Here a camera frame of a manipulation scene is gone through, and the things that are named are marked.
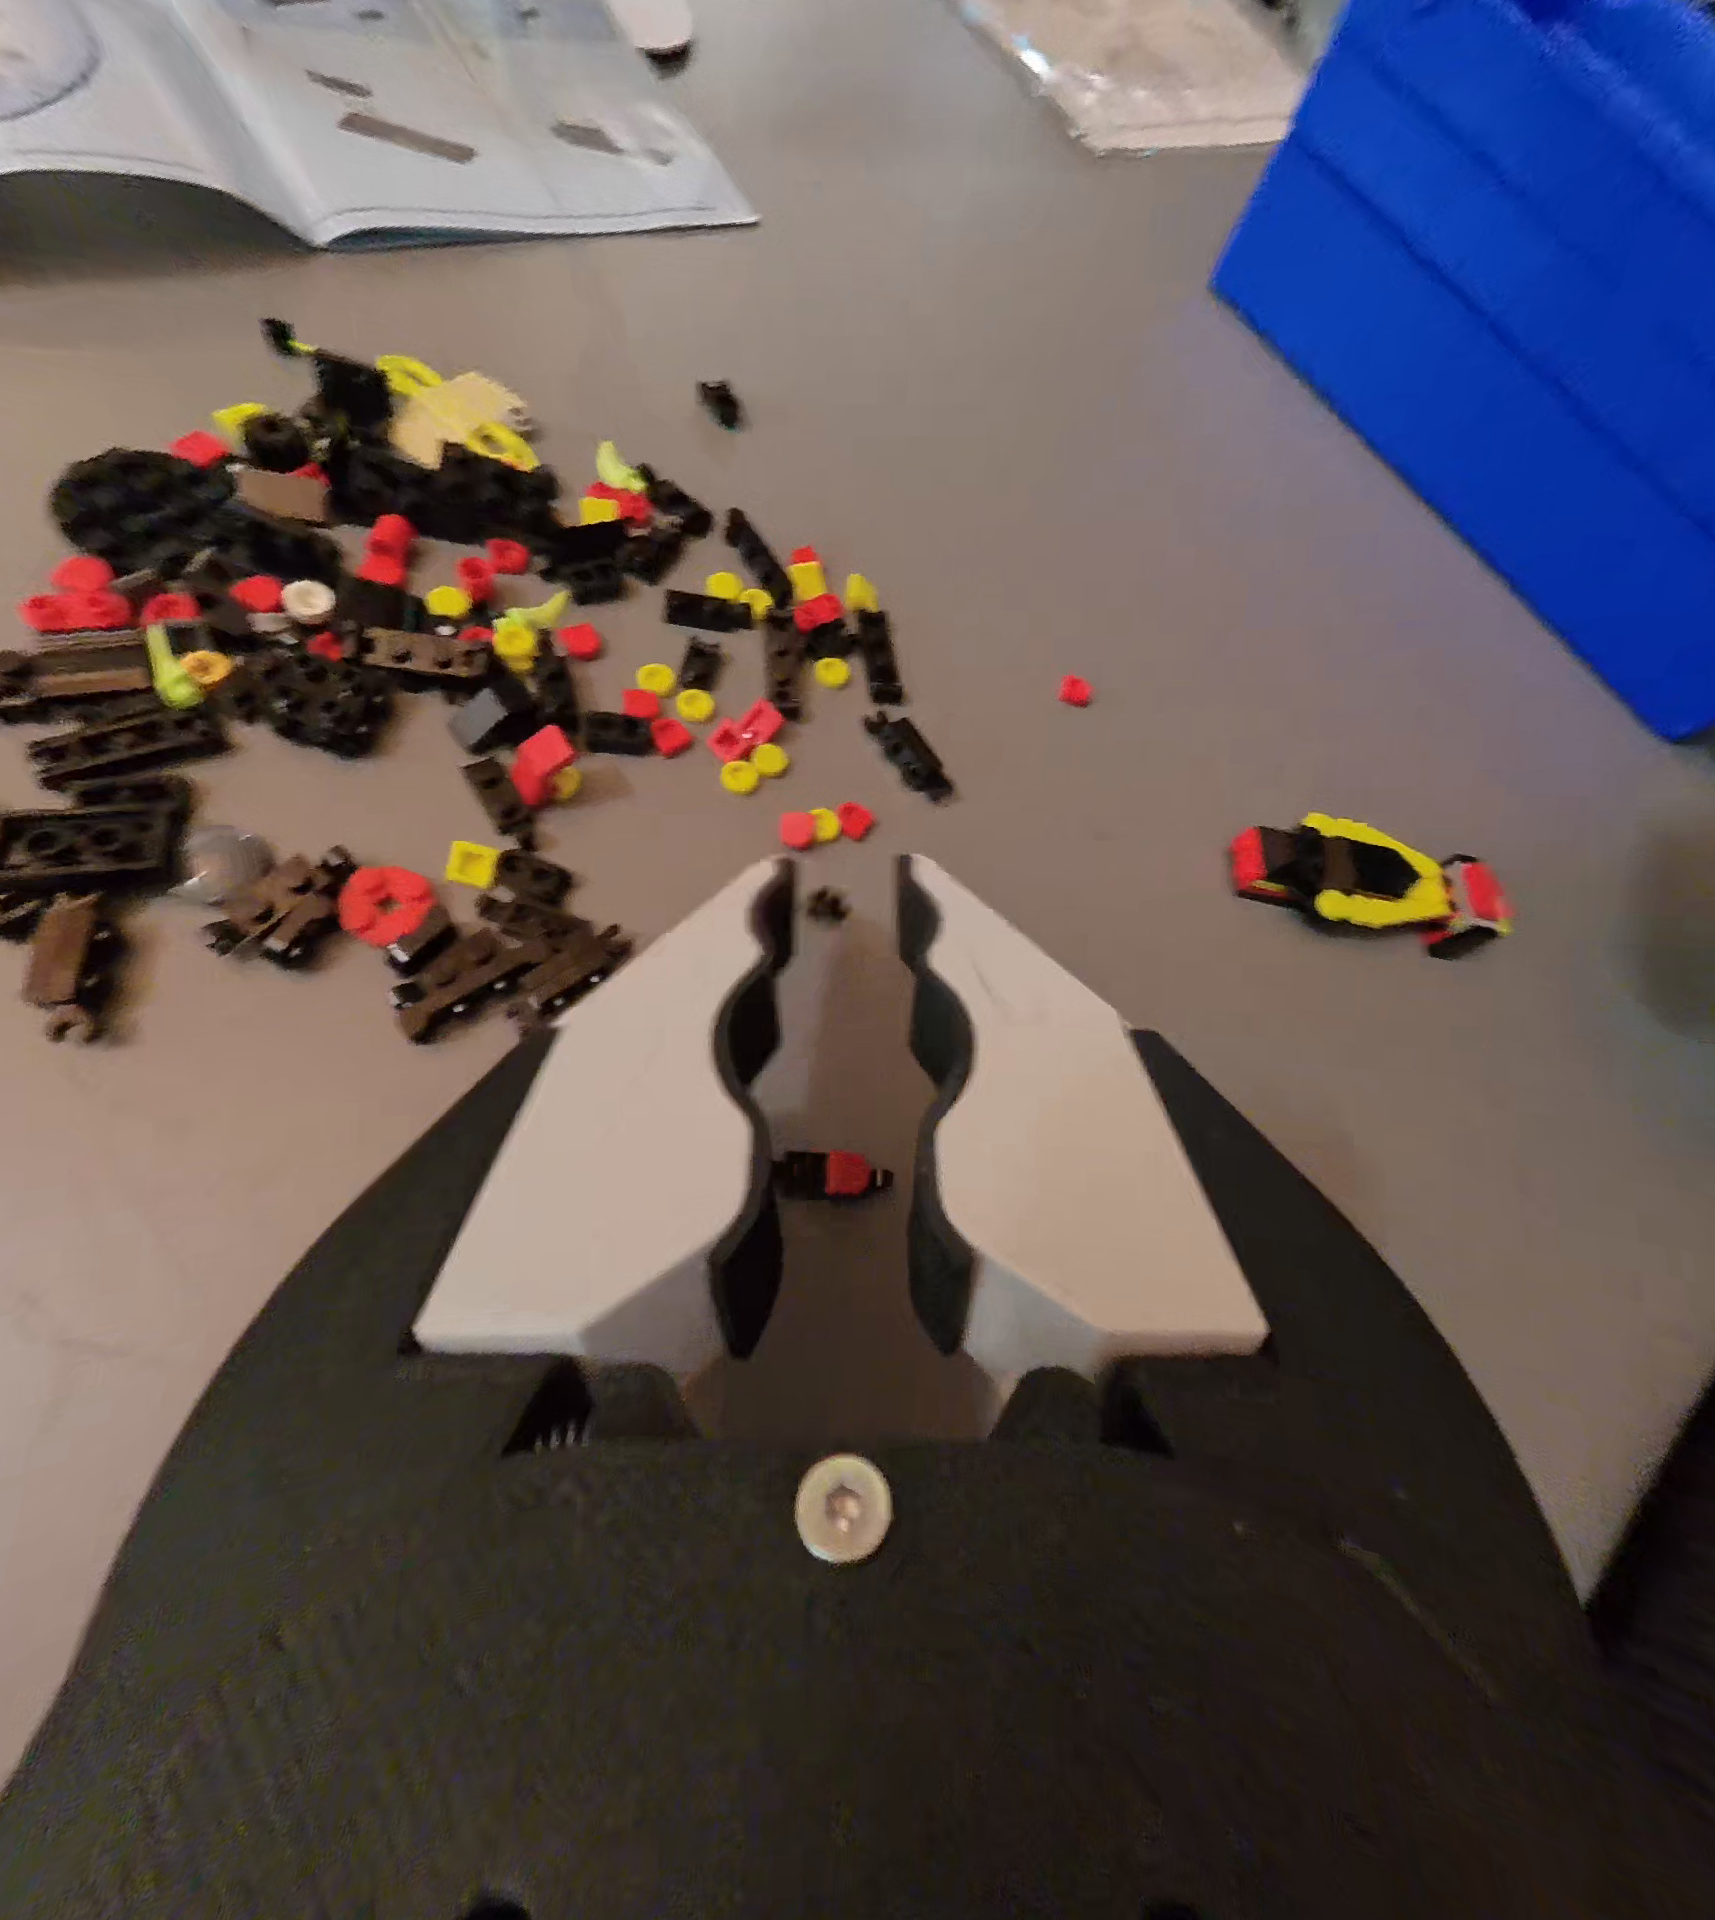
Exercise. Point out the clear plastic bag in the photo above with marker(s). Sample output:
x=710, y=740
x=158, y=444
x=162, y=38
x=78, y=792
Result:
x=1142, y=69

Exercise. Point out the pile of lego pieces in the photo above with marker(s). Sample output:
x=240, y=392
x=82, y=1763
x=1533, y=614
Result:
x=346, y=630

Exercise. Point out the yellow red lego car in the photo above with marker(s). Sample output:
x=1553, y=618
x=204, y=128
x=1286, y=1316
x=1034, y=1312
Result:
x=1375, y=878

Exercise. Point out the lego instruction booklet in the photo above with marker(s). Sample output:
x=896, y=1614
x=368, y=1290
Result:
x=346, y=121

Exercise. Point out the small black lego piece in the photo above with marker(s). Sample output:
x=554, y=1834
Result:
x=720, y=405

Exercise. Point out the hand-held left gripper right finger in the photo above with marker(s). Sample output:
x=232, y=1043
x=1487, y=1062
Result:
x=1082, y=1185

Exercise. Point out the blue plastic bin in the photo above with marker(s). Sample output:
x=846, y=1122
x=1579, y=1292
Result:
x=1547, y=301

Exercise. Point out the red black rounded lego piece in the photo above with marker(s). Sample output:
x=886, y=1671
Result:
x=842, y=1174

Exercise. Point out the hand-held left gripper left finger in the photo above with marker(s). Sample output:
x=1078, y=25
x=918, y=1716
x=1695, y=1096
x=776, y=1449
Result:
x=588, y=1185

